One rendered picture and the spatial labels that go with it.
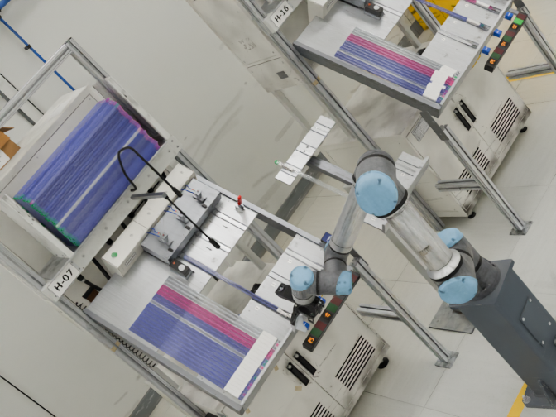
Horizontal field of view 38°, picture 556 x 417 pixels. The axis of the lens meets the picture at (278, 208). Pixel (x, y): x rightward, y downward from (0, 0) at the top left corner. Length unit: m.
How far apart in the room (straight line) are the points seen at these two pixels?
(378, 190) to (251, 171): 2.90
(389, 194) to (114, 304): 1.26
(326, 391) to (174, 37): 2.45
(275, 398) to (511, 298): 1.08
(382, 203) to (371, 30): 1.50
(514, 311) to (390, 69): 1.25
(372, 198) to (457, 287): 0.41
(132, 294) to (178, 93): 2.07
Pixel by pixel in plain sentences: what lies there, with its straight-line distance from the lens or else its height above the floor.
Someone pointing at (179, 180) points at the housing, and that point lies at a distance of 3.17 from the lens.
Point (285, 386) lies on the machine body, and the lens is 3.30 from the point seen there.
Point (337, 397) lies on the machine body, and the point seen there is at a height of 0.16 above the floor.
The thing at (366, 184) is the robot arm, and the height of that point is 1.19.
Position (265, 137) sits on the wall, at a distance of 5.17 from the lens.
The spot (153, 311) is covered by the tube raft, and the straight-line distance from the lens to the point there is 3.02.
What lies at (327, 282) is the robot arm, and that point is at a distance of 2.51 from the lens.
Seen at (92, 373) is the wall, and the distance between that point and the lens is 4.70.
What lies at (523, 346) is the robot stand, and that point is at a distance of 2.82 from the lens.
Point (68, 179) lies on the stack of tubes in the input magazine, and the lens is 3.00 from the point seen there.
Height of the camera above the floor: 2.19
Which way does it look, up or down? 24 degrees down
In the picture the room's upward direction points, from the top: 44 degrees counter-clockwise
